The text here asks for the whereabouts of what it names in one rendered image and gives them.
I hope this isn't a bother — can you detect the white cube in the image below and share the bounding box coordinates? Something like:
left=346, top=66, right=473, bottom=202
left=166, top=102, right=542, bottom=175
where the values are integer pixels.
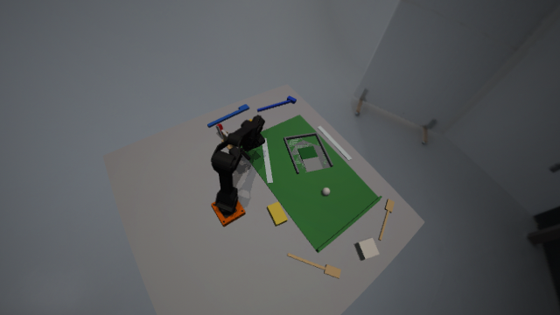
left=354, top=238, right=380, bottom=261

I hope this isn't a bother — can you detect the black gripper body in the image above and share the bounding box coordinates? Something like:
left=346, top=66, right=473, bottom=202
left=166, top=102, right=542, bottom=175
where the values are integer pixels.
left=229, top=133, right=265, bottom=157

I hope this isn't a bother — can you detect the pale grey flat bar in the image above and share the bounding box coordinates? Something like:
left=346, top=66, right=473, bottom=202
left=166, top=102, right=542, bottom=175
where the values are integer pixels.
left=318, top=126, right=352, bottom=161
left=262, top=138, right=273, bottom=183

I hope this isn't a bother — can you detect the yellow flat rectangular block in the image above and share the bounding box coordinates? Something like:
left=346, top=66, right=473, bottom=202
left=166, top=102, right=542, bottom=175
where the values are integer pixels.
left=267, top=202, right=288, bottom=227

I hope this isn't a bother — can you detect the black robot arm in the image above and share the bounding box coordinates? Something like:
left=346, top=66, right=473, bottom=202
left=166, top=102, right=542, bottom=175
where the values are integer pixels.
left=211, top=115, right=265, bottom=218

